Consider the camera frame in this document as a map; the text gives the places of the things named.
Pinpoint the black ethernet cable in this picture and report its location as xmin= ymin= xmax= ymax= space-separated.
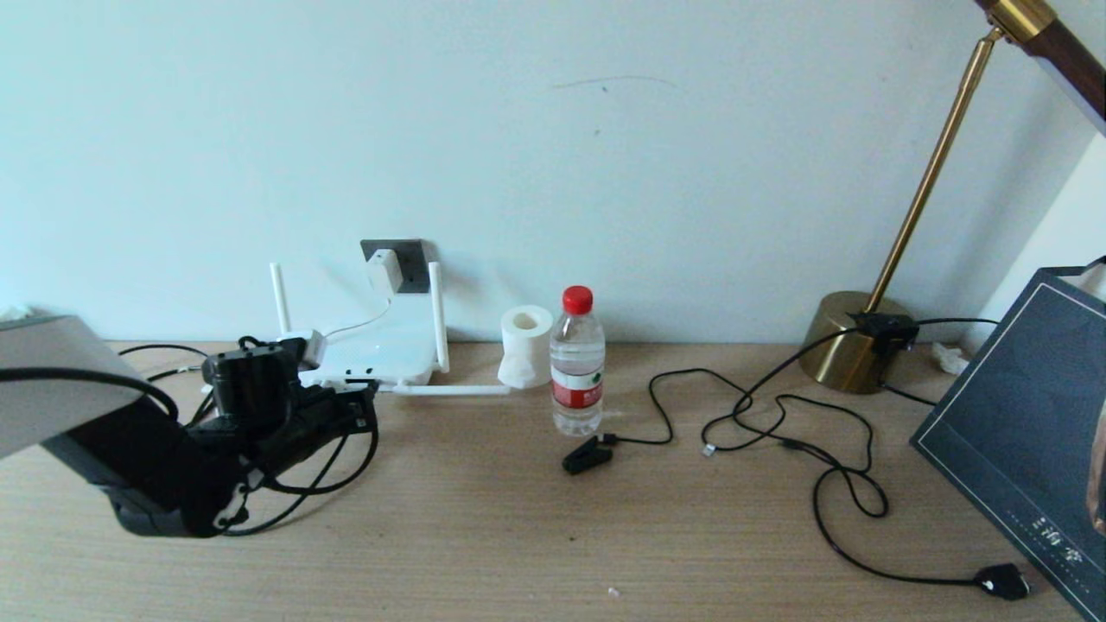
xmin=119 ymin=344 xmax=348 ymax=536

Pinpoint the white router with antennas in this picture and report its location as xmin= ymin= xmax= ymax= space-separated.
xmin=270 ymin=262 xmax=512 ymax=397

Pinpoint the white toilet paper roll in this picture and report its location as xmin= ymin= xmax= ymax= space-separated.
xmin=497 ymin=304 xmax=555 ymax=390

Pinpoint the red-capped water bottle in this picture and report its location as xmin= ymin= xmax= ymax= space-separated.
xmin=550 ymin=285 xmax=606 ymax=436

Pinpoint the black clip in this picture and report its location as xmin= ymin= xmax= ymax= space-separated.
xmin=562 ymin=435 xmax=618 ymax=475

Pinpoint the brass desk lamp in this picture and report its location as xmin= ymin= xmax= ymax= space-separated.
xmin=797 ymin=0 xmax=1106 ymax=395

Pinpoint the black box on lamp base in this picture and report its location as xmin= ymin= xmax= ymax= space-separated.
xmin=851 ymin=313 xmax=919 ymax=353

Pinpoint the dark blue paper bag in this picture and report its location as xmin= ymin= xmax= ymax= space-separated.
xmin=910 ymin=257 xmax=1106 ymax=621

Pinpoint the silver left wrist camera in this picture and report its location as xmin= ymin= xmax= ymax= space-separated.
xmin=285 ymin=330 xmax=327 ymax=368

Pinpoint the grey wall socket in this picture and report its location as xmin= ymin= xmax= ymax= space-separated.
xmin=360 ymin=239 xmax=428 ymax=295

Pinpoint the thin black clip cable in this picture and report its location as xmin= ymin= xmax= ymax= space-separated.
xmin=605 ymin=369 xmax=890 ymax=519

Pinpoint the black lamp power cable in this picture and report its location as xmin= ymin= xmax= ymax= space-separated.
xmin=702 ymin=318 xmax=1033 ymax=602

